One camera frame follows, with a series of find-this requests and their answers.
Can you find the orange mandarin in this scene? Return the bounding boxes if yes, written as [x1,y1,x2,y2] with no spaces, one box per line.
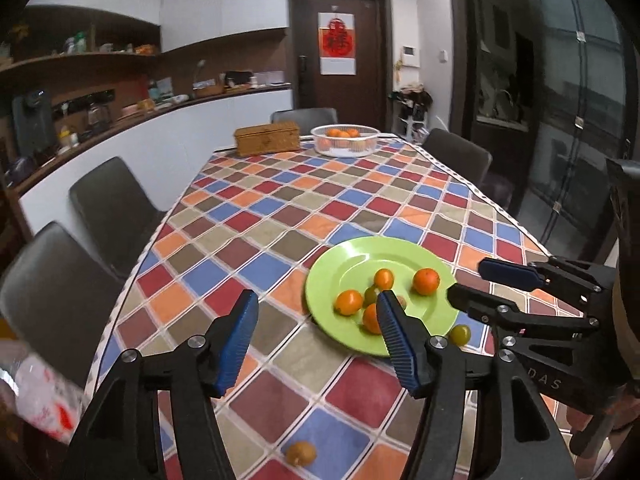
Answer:
[412,268,440,296]

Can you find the small orange tomato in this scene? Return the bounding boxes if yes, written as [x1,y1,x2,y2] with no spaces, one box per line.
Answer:
[373,269,395,290]

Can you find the large orange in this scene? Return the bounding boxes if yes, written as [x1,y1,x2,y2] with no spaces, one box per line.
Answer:
[361,304,382,335]

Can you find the green cherry tomato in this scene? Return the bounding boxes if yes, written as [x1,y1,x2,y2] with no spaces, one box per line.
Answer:
[363,285,381,308]

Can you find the small orange fruit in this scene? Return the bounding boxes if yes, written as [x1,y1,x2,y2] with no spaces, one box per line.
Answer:
[334,289,363,316]

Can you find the brown round fruit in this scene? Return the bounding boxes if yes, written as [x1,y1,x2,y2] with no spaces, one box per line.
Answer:
[285,441,317,467]

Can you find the plastic water bottle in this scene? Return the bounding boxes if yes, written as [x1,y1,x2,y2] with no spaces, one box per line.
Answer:
[1,353,88,444]

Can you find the dark chair right side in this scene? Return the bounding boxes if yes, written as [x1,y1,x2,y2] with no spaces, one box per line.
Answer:
[422,128,492,186]

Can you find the dark chair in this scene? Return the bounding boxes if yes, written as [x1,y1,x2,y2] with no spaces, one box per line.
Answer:
[422,128,492,186]
[1,222,122,388]
[70,157,165,280]

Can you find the green plate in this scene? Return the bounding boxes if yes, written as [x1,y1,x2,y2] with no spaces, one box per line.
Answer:
[305,236,458,358]

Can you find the dark chair near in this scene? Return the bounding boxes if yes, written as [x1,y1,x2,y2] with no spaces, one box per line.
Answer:
[1,222,122,388]

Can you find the checkered tablecloth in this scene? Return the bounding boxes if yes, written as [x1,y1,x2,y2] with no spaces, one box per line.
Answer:
[86,140,572,479]

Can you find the white fruit basket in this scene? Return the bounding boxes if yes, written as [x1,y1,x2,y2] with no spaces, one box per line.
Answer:
[310,124,381,158]

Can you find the brown door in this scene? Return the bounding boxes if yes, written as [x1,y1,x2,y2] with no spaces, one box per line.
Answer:
[288,0,393,131]

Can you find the dark chair far end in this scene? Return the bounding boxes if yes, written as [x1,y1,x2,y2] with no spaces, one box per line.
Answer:
[270,107,338,136]

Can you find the white counter cabinet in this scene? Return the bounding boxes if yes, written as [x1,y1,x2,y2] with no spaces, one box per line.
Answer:
[18,86,293,242]

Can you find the wicker box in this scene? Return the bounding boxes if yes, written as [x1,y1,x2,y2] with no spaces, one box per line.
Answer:
[233,122,300,156]

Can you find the red door poster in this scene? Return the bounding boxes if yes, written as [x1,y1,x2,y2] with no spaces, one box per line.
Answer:
[318,12,357,76]

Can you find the black coffee machine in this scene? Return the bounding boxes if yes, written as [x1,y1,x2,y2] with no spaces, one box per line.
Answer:
[12,90,58,159]

